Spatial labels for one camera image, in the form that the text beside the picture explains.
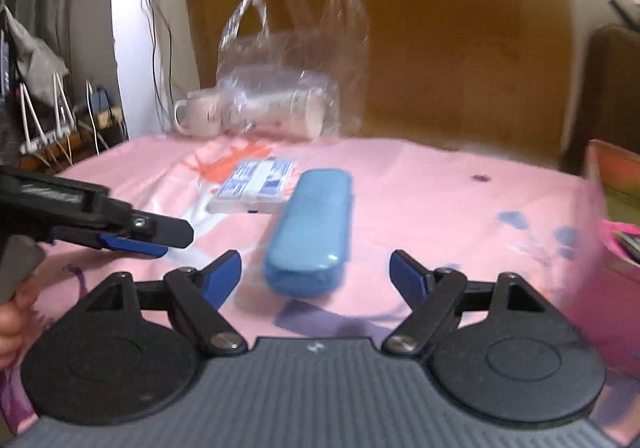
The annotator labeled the large clear plastic bag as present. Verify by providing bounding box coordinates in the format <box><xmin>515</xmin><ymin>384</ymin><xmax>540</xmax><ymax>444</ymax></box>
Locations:
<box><xmin>217</xmin><ymin>0</ymin><xmax>371</xmax><ymax>136</ymax></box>

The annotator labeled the white cable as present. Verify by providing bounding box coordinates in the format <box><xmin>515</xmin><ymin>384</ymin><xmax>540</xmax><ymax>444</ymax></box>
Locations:
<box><xmin>52</xmin><ymin>72</ymin><xmax>76</xmax><ymax>136</ymax></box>
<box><xmin>85</xmin><ymin>80</ymin><xmax>111</xmax><ymax>151</ymax></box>
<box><xmin>19</xmin><ymin>84</ymin><xmax>48</xmax><ymax>143</ymax></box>

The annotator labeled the blue hard case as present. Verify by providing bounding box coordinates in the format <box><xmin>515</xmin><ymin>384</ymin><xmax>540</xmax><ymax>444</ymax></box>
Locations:
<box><xmin>262</xmin><ymin>169</ymin><xmax>355</xmax><ymax>299</ymax></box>

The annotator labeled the pink printed bed sheet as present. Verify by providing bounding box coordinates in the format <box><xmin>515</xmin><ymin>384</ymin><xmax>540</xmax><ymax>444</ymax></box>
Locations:
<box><xmin>0</xmin><ymin>134</ymin><xmax>640</xmax><ymax>435</ymax></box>

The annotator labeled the white power strip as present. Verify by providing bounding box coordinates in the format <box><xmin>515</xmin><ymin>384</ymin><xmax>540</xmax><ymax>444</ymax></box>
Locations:
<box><xmin>20</xmin><ymin>127</ymin><xmax>78</xmax><ymax>155</ymax></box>

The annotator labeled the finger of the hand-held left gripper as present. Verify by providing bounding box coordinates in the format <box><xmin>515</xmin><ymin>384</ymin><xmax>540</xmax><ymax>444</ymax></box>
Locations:
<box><xmin>107</xmin><ymin>200</ymin><xmax>195</xmax><ymax>249</ymax></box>
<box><xmin>50</xmin><ymin>227</ymin><xmax>169</xmax><ymax>259</ymax></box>

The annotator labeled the white mug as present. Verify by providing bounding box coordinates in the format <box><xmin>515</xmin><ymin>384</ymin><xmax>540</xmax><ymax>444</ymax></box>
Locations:
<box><xmin>174</xmin><ymin>90</ymin><xmax>236</xmax><ymax>136</ymax></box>

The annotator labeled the wooden headboard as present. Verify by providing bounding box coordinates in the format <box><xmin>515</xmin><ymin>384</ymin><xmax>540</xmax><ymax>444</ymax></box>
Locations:
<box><xmin>181</xmin><ymin>0</ymin><xmax>576</xmax><ymax>169</ymax></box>

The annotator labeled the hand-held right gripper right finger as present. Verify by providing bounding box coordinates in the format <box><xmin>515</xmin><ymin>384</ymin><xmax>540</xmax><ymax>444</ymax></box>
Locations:
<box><xmin>382</xmin><ymin>250</ymin><xmax>548</xmax><ymax>356</ymax></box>

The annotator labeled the person's left hand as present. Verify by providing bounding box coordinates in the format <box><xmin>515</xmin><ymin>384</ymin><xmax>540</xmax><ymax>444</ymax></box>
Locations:
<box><xmin>0</xmin><ymin>275</ymin><xmax>41</xmax><ymax>370</ymax></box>

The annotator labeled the black strap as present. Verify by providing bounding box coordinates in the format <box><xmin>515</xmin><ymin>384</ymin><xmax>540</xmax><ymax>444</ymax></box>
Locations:
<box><xmin>609</xmin><ymin>0</ymin><xmax>640</xmax><ymax>28</ymax></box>

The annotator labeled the white paper cup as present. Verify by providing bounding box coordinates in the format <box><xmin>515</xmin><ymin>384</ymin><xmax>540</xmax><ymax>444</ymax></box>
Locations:
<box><xmin>240</xmin><ymin>86</ymin><xmax>328</xmax><ymax>141</ymax></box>

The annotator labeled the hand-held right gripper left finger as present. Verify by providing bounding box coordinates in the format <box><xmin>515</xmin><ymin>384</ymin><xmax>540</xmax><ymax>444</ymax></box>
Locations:
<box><xmin>85</xmin><ymin>250</ymin><xmax>248</xmax><ymax>356</ymax></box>

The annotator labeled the pink tin box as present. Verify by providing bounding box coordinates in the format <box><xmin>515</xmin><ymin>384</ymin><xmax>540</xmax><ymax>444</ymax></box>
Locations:
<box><xmin>575</xmin><ymin>139</ymin><xmax>640</xmax><ymax>381</ymax></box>

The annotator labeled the black cable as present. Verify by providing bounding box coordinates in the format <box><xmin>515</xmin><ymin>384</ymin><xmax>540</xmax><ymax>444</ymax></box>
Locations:
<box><xmin>134</xmin><ymin>0</ymin><xmax>174</xmax><ymax>129</ymax></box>

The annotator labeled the blue and white tissue packet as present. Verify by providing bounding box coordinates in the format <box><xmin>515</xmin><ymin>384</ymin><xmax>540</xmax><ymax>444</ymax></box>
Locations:
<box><xmin>206</xmin><ymin>159</ymin><xmax>296</xmax><ymax>215</ymax></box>

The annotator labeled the grey cloth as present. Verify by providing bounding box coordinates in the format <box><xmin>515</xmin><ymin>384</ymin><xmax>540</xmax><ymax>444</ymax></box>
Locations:
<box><xmin>0</xmin><ymin>5</ymin><xmax>68</xmax><ymax>78</ymax></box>

